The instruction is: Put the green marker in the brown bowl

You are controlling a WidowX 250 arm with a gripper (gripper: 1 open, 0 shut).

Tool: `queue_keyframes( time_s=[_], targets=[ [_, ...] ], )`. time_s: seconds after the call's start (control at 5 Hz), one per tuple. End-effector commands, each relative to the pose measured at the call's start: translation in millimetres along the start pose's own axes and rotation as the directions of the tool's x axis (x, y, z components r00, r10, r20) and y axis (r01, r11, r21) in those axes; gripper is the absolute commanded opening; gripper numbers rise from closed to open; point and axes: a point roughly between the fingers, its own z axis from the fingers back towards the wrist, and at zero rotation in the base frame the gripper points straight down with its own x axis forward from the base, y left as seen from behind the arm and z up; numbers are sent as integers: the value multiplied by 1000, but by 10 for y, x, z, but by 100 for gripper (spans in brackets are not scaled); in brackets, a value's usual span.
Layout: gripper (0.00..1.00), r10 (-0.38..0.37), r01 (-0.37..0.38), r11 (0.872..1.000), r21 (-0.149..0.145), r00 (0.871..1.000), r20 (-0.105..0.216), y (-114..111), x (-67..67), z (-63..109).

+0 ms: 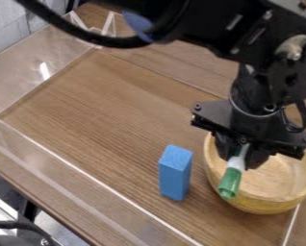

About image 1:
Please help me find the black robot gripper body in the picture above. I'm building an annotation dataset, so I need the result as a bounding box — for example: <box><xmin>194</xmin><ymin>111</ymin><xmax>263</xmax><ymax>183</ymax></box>
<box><xmin>191</xmin><ymin>99</ymin><xmax>306</xmax><ymax>160</ymax></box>

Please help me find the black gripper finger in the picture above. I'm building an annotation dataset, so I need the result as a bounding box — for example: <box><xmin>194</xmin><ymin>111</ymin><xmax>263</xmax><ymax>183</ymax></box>
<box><xmin>244</xmin><ymin>143</ymin><xmax>278</xmax><ymax>169</ymax></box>
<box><xmin>215</xmin><ymin>133</ymin><xmax>240</xmax><ymax>160</ymax></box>

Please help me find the green and white marker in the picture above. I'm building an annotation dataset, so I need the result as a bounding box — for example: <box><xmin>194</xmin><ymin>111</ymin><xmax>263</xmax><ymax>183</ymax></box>
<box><xmin>218</xmin><ymin>144</ymin><xmax>250</xmax><ymax>201</ymax></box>

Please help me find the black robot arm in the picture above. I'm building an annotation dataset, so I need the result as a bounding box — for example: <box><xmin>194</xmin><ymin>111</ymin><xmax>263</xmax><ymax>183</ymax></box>
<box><xmin>16</xmin><ymin>0</ymin><xmax>306</xmax><ymax>169</ymax></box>

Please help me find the brown wooden bowl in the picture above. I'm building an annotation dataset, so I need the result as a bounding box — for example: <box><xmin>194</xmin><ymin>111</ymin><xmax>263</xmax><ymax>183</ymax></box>
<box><xmin>202</xmin><ymin>131</ymin><xmax>306</xmax><ymax>215</ymax></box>

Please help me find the blue rectangular block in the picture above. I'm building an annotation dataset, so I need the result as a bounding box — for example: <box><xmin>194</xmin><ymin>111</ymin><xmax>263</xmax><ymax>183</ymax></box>
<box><xmin>158</xmin><ymin>145</ymin><xmax>192</xmax><ymax>201</ymax></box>

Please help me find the clear acrylic tray wall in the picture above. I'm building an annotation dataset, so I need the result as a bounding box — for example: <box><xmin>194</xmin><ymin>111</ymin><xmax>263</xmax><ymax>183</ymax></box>
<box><xmin>0</xmin><ymin>27</ymin><xmax>306</xmax><ymax>246</ymax></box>

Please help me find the black metal bracket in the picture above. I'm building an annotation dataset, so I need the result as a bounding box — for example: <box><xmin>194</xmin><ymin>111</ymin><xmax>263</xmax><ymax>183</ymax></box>
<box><xmin>16</xmin><ymin>221</ymin><xmax>60</xmax><ymax>246</ymax></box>

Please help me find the black cable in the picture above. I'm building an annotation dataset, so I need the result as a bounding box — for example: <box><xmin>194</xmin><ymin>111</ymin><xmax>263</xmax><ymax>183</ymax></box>
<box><xmin>0</xmin><ymin>219</ymin><xmax>53</xmax><ymax>246</ymax></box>

